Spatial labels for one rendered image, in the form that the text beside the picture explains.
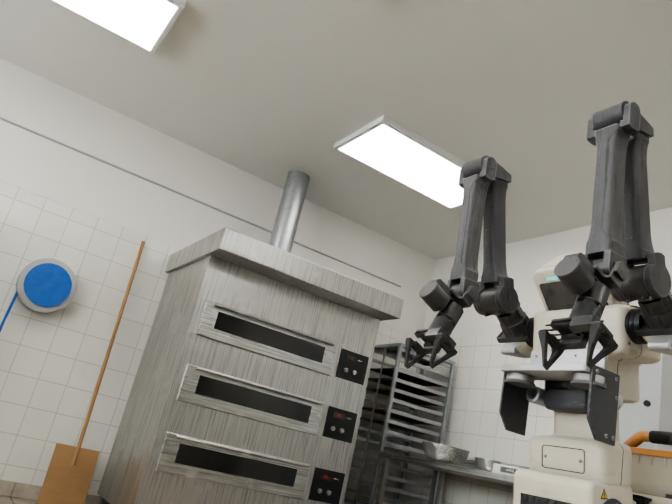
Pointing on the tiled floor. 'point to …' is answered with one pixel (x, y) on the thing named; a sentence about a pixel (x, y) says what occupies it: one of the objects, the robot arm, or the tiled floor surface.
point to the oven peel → (65, 471)
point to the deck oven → (247, 380)
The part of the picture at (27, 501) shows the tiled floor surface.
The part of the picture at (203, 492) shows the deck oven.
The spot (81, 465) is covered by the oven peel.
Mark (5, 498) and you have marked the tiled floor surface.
